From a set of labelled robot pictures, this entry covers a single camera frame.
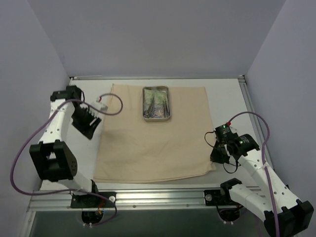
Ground purple cable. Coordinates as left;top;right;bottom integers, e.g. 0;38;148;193
10;93;124;225
227;111;281;237

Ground green gauze packet left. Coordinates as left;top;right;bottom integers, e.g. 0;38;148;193
144;89;155;104

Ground metal instrument tray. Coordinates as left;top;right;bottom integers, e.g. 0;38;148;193
142;85;171;122

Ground surgical forceps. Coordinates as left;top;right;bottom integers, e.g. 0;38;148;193
163;99;169;118

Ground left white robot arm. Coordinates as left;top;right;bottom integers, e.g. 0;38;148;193
29;85;101;207

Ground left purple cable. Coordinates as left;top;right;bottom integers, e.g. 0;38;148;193
10;93;124;225

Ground green gauze packet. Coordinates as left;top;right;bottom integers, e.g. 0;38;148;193
144;89;155;104
155;90;167;105

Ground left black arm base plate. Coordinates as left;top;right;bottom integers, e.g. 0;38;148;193
70;192;117;209

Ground surgical scissors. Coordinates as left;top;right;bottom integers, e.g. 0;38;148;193
143;98;155;119

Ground right side aluminium rail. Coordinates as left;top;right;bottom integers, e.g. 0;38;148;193
238;75;282;188

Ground beige cloth wrap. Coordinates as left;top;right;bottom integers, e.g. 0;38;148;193
93;84;216;183

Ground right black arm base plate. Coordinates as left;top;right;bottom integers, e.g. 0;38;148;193
203;189;242;207

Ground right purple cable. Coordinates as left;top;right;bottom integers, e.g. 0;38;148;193
227;111;281;237

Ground purple printed sterile packet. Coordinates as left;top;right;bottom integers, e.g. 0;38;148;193
149;107;165;119

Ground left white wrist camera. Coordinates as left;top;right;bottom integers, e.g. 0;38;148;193
90;99;108;114

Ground green gauze packet right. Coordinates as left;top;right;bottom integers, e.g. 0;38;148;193
155;90;167;105

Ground aluminium rail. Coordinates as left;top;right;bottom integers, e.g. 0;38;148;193
238;75;282;188
29;187;234;211

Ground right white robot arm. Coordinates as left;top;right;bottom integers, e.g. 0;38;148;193
210;123;314;237

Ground front aluminium rail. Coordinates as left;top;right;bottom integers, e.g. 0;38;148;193
29;187;234;211

